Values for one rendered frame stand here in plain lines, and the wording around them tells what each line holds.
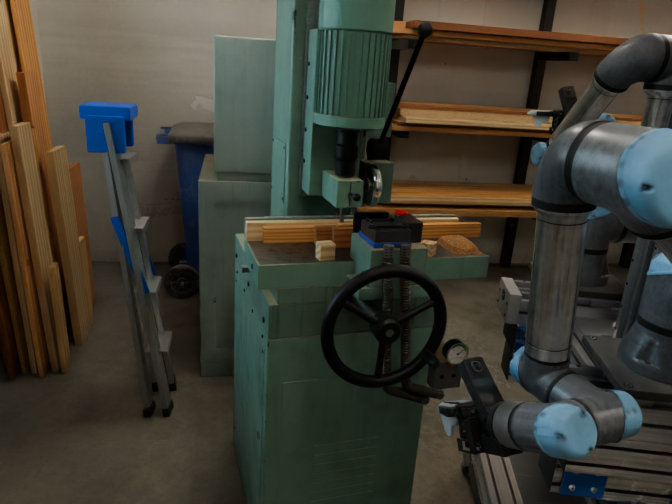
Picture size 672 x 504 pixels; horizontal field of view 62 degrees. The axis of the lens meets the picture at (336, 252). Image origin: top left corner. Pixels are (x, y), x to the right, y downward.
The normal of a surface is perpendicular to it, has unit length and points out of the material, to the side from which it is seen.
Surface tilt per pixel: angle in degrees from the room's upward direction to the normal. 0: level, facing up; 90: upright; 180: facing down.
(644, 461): 90
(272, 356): 90
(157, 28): 90
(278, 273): 90
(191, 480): 0
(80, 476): 0
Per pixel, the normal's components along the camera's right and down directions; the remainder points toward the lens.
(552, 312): -0.39, 0.35
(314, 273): 0.29, 0.33
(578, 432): 0.36, -0.19
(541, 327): -0.69, 0.29
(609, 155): -0.84, -0.29
